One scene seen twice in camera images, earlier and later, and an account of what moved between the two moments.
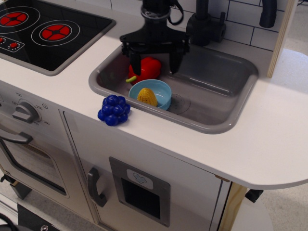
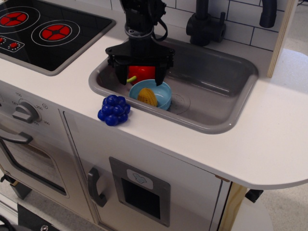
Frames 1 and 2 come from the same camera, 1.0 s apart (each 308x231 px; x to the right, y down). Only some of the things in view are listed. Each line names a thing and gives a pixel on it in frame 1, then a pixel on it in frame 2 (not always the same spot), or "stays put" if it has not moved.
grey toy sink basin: [210, 91] stays put
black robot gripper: [156, 35] → [141, 49]
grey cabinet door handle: [92, 177] stays put
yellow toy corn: [147, 95] stays put
